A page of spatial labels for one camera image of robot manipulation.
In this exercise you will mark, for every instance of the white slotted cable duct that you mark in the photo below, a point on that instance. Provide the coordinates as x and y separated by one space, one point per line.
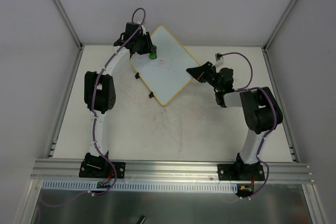
120 185

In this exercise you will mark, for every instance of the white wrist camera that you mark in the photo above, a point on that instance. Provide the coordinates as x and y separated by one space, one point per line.
219 60
142 27

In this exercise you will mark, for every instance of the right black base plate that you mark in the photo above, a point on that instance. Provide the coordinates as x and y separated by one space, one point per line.
242 172

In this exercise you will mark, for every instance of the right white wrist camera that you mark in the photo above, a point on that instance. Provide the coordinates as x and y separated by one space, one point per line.
219 60

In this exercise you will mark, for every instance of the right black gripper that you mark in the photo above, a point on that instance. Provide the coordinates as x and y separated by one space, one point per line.
207 72

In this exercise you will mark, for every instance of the left aluminium frame post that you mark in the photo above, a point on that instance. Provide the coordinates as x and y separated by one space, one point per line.
66 96

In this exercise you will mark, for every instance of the yellow framed whiteboard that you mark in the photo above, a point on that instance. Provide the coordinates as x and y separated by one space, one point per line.
166 75

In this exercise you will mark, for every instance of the small black object bottom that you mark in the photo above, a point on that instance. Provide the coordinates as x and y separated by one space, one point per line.
141 220

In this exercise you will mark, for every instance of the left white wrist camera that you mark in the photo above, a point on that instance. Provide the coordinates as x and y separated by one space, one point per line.
142 27

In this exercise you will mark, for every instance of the right aluminium frame post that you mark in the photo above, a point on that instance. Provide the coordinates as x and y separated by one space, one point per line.
295 155

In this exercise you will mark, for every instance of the aluminium mounting rail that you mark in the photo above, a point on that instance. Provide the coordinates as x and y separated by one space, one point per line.
168 171

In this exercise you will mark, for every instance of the green whiteboard eraser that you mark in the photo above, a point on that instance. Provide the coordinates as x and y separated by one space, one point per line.
152 55

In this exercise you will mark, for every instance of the upper black board clip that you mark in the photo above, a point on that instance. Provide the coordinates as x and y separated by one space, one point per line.
137 75

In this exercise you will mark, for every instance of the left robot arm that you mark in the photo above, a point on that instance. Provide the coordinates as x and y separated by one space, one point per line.
100 97

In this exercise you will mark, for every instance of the aluminium frame post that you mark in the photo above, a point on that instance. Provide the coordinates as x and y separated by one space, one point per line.
295 155
66 96

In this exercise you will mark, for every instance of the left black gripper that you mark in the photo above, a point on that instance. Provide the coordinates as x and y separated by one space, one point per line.
145 44

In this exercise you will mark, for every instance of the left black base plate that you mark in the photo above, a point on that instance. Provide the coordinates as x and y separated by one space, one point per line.
102 170

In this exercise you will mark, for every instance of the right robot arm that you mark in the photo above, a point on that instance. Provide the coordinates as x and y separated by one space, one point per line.
261 113

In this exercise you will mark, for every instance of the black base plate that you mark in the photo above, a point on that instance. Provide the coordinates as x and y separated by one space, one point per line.
102 170
242 172

